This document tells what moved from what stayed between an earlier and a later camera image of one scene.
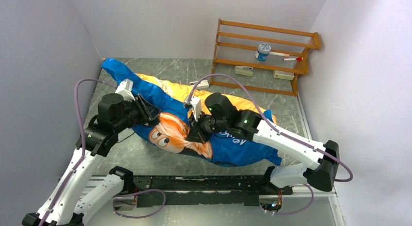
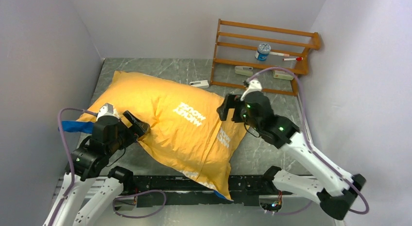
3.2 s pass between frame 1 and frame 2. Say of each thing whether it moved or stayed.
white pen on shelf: stayed
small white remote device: stayed
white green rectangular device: stayed
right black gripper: moved
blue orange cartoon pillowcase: moved
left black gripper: moved
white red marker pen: stayed
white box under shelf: stayed
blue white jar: stayed
